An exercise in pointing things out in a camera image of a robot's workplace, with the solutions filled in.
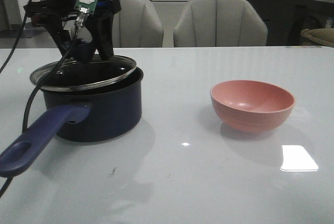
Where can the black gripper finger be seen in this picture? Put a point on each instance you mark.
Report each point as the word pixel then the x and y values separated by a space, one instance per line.
pixel 60 36
pixel 100 28

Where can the glass lid blue knob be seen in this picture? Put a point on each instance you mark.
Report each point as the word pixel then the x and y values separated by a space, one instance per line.
pixel 75 76

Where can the pink bowl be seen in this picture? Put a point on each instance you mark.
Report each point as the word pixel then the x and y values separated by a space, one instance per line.
pixel 251 106

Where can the left grey upholstered chair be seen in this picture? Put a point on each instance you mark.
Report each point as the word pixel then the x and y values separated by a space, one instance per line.
pixel 137 25

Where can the grey upholstered chair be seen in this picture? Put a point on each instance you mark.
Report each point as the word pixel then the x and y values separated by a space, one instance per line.
pixel 219 23
pixel 137 25

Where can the dark blue saucepan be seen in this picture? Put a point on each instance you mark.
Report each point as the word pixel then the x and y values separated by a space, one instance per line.
pixel 85 116

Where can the right grey upholstered chair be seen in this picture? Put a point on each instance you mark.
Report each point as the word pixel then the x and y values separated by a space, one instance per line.
pixel 219 23

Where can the dark side table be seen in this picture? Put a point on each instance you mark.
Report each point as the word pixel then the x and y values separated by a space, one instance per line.
pixel 310 14

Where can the beige cushion seat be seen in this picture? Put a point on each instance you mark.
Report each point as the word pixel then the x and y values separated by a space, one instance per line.
pixel 321 36

